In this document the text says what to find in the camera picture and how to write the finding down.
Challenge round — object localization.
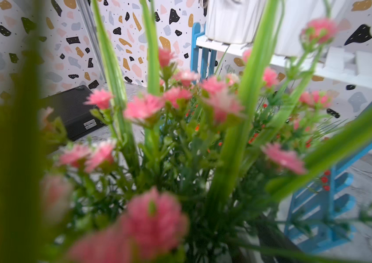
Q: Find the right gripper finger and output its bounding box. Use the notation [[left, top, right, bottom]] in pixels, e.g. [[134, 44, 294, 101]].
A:
[[256, 217, 301, 263]]

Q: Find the blue white two-tier rack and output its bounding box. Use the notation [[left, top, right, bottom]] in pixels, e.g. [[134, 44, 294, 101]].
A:
[[190, 22, 372, 254]]

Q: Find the red flower pot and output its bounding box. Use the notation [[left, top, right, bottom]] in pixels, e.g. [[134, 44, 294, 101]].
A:
[[170, 93, 329, 199]]

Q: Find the pink flower pot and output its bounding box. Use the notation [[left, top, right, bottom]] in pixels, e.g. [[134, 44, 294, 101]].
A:
[[205, 0, 266, 44], [273, 1, 327, 57], [0, 1, 372, 263]]

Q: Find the black case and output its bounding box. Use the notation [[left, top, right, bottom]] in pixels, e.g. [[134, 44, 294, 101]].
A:
[[0, 84, 106, 149]]

